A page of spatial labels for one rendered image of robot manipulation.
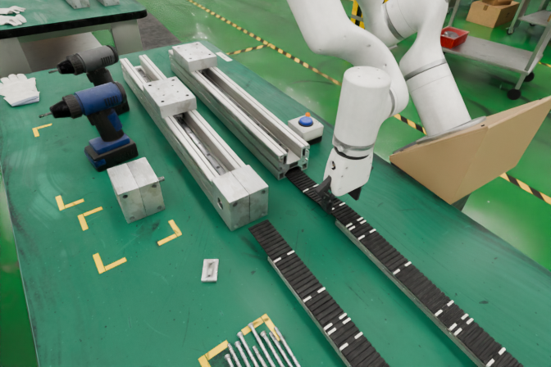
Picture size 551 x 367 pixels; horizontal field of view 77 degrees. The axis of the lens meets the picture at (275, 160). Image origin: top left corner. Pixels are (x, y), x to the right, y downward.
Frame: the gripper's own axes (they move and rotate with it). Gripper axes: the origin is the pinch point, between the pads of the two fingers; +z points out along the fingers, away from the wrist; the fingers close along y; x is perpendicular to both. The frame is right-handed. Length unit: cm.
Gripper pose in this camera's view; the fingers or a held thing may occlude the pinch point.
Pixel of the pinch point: (340, 200)
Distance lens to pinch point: 83.4
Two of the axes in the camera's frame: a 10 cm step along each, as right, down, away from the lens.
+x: -5.5, -5.4, 6.4
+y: 8.3, -3.2, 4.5
